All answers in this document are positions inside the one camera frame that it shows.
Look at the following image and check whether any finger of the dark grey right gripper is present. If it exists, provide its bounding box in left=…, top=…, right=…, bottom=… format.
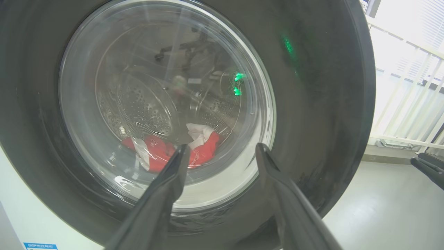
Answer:
left=410, top=157, right=444, bottom=191
left=418, top=153, right=444, bottom=171

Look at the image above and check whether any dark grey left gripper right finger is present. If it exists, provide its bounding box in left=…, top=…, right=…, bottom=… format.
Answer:
left=256, top=143, right=343, bottom=250

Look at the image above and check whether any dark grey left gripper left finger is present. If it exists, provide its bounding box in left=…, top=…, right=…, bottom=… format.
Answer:
left=105, top=145, right=191, bottom=250

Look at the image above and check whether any plain red garment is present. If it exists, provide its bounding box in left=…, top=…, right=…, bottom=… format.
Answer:
left=122, top=135, right=178, bottom=173

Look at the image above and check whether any red garment with white trim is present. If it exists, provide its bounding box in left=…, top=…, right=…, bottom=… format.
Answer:
left=187, top=123, right=221, bottom=168

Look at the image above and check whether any dark round glass washer door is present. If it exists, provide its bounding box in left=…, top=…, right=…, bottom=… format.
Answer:
left=0, top=0, right=377, bottom=250

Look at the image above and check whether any white front-load washing machine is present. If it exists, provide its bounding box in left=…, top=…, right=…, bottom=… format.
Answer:
left=0, top=146, right=104, bottom=250

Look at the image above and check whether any white metal railing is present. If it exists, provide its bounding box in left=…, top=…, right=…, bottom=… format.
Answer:
left=364, top=16, right=444, bottom=153

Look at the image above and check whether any steel perforated washer drum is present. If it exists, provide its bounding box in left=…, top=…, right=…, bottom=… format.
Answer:
left=95, top=21, right=243, bottom=139

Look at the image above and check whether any blue energy label sticker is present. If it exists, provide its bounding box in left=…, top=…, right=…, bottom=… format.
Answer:
left=24, top=242, right=58, bottom=250

